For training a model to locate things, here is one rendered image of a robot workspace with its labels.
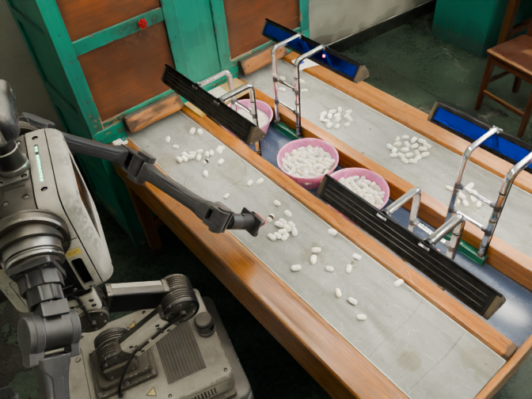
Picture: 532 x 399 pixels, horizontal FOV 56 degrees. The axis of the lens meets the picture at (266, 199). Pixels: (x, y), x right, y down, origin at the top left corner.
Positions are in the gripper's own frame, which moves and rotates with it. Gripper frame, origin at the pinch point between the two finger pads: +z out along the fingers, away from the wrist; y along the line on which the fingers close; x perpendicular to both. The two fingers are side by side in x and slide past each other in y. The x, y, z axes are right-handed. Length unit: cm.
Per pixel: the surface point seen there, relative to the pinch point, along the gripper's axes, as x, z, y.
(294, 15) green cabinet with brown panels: -74, 70, 96
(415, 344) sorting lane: 3, 10, -65
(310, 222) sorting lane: -4.2, 18.4, -6.3
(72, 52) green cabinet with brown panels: -20, -41, 94
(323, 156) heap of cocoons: -23, 44, 19
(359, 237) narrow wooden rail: -10.0, 21.7, -25.4
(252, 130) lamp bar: -28.1, -9.0, 17.0
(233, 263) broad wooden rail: 15.9, -10.3, -2.8
